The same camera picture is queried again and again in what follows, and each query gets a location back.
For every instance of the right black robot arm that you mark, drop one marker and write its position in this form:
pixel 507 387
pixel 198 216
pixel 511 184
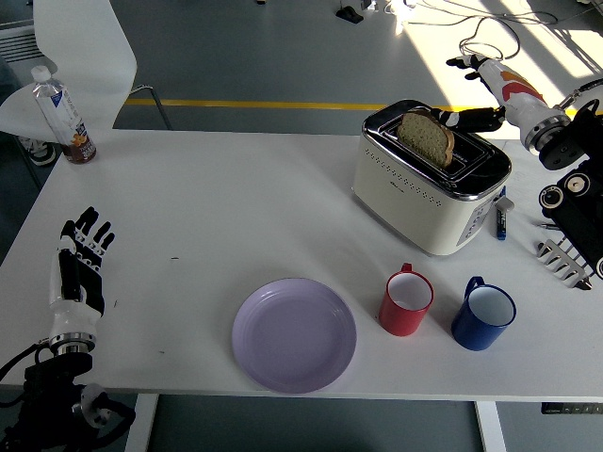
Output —
pixel 575 155

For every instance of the purple plate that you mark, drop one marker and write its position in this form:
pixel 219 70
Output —
pixel 292 336

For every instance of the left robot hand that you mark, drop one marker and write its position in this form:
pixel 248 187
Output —
pixel 73 318

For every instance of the grey slatted radiator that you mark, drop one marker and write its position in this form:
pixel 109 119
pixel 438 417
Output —
pixel 16 44

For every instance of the red mug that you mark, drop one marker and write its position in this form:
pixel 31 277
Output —
pixel 398 320

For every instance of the cream and chrome toaster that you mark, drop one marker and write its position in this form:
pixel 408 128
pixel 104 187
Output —
pixel 405 202

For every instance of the bread slice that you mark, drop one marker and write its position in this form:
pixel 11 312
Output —
pixel 424 139

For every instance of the silver metal toast rack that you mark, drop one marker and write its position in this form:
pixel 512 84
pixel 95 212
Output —
pixel 558 261

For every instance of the black device on floor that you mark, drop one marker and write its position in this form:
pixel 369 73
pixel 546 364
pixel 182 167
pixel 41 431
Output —
pixel 349 14

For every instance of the black table control panel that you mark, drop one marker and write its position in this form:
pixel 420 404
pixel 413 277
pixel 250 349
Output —
pixel 570 408

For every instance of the silver pen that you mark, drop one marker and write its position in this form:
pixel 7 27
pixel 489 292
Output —
pixel 550 226

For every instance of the plastic water bottle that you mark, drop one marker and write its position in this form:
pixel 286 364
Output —
pixel 61 113

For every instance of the blue mug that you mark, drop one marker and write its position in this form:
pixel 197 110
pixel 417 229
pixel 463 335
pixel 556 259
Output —
pixel 471 332

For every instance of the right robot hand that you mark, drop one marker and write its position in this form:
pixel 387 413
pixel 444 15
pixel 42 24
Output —
pixel 513 94

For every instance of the white chair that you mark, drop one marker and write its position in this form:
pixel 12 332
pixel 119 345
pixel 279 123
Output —
pixel 80 47

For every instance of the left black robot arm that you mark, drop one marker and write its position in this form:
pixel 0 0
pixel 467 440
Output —
pixel 52 391

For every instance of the white table leg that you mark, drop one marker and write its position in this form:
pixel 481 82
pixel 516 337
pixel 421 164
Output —
pixel 490 428
pixel 140 424

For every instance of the blue marker pen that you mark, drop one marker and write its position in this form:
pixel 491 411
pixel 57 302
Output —
pixel 500 226

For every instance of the person's shoe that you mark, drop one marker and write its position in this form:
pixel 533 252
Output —
pixel 40 153

